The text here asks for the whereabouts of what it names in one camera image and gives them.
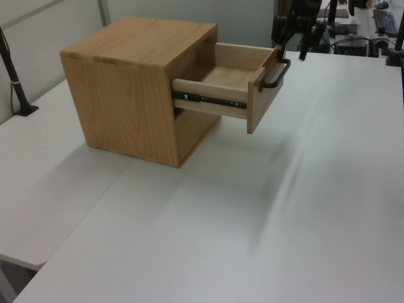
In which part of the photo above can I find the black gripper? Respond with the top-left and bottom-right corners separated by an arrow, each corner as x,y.
271,0 -> 326,61

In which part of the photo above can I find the wooden drawer with black handle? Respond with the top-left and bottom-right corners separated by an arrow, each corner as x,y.
171,42 -> 292,135

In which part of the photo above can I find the wooden drawer cabinet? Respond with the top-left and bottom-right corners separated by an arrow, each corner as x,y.
59,16 -> 222,169

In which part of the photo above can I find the black thin stand pole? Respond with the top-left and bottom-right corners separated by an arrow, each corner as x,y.
327,0 -> 338,25

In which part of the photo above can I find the black computer box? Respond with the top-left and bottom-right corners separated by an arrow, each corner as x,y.
333,37 -> 371,57

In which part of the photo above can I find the black keyboard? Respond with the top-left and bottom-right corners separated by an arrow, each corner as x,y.
372,8 -> 400,37

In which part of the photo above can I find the black clamp stand pole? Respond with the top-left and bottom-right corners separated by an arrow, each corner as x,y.
384,0 -> 404,68

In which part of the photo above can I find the grey partition post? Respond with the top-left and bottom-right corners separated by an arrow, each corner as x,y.
95,0 -> 110,28

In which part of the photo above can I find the black camera stand pole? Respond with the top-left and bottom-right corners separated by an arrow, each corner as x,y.
0,26 -> 40,116

